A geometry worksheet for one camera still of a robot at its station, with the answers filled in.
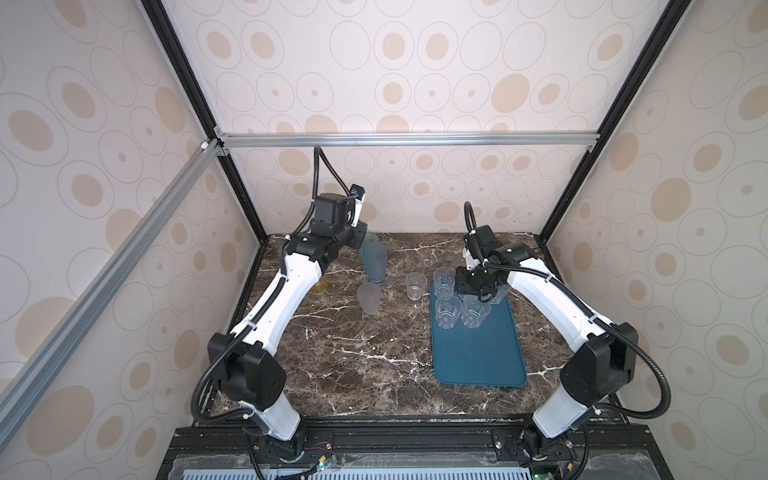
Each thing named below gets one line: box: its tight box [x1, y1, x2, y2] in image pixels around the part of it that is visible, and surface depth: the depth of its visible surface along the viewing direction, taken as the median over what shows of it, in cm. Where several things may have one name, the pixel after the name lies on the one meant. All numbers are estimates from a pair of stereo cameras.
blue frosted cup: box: [362, 241, 388, 284], surface depth 106 cm
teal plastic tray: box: [430, 279, 527, 387], surface depth 91 cm
